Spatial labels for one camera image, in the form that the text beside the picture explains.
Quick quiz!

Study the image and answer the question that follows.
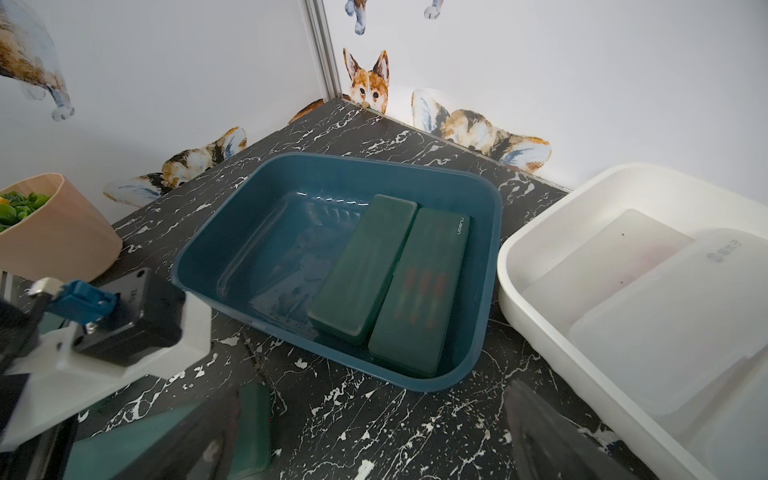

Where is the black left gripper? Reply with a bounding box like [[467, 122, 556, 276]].
[[1, 374, 78, 479]]

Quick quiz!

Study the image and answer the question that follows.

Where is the dark green pencil case front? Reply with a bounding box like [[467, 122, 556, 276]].
[[64, 383, 272, 479]]

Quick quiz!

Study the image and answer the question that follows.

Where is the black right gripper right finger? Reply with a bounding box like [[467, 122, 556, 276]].
[[504, 380, 634, 479]]

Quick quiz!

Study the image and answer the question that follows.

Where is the dark green pencil case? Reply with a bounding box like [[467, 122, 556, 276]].
[[64, 383, 272, 479], [368, 208, 472, 378], [307, 194, 418, 345]]

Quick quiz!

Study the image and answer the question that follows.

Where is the white plastic storage box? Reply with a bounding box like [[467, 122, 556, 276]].
[[497, 164, 767, 479]]

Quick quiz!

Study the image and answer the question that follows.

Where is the bowl with green salad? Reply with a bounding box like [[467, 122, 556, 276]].
[[1, 173, 123, 282]]

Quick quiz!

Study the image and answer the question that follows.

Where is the clear pencil case with pens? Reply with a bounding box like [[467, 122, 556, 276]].
[[522, 209, 693, 335]]

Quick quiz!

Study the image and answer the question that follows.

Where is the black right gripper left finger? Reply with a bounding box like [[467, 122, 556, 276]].
[[125, 386, 241, 479]]

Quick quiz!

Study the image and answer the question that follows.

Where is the teal plastic storage box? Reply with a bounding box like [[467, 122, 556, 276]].
[[172, 153, 502, 392]]

